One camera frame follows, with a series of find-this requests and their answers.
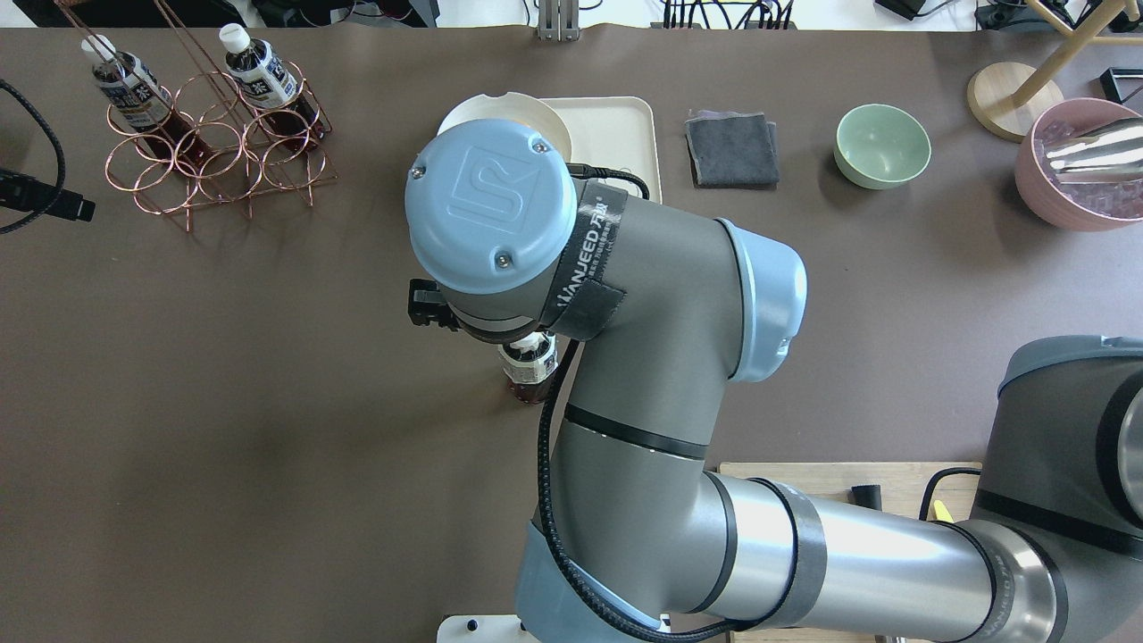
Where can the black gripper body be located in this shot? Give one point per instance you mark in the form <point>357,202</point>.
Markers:
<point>483,338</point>

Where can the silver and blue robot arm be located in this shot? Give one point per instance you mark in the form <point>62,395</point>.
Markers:
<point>634,539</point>

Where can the cream serving tray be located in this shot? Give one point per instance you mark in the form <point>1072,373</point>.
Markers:
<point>616,132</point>

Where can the white plate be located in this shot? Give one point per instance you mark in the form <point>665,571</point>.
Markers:
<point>517,107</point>

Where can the dark grey folded cloth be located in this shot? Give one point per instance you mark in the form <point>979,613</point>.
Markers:
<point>733,150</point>

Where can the mint green bowl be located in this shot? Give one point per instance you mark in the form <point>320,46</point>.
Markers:
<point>881,146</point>

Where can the wooden mug tree stand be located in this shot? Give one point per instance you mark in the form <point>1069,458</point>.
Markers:
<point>1008,97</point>

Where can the pink bowl with ice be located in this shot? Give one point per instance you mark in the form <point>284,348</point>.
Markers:
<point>1094,207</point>

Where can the metal ice scoop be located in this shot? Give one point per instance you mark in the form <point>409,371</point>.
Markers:
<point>1110,153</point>

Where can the copper wire bottle rack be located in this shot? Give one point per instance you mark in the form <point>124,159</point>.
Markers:
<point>247,161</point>

